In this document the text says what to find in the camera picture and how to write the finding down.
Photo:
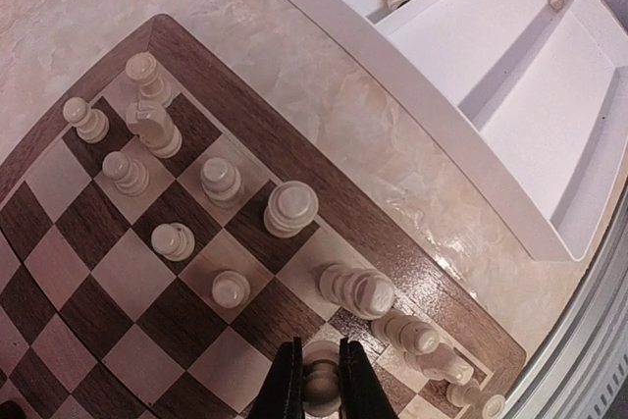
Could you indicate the white plastic divided tray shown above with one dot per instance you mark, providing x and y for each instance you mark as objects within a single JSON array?
[{"x": 529, "y": 103}]

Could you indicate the cream chess piece on board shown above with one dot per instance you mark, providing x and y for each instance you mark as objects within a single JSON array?
[
  {"x": 406, "y": 332},
  {"x": 155, "y": 128},
  {"x": 441, "y": 364},
  {"x": 366, "y": 293},
  {"x": 291, "y": 207},
  {"x": 490, "y": 405},
  {"x": 222, "y": 182},
  {"x": 91, "y": 124}
]

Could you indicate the wooden chessboard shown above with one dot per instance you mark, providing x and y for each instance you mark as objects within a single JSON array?
[{"x": 96, "y": 324}]

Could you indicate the cream pawn on board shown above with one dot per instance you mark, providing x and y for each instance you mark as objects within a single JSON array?
[
  {"x": 130, "y": 176},
  {"x": 230, "y": 289},
  {"x": 174, "y": 241},
  {"x": 143, "y": 71}
]

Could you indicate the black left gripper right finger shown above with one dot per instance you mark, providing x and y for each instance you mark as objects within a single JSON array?
[{"x": 362, "y": 396}]

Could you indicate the front aluminium rail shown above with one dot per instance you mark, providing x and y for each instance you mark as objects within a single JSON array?
[{"x": 582, "y": 365}]

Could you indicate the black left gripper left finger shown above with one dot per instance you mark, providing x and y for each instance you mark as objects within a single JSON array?
[{"x": 280, "y": 396}]

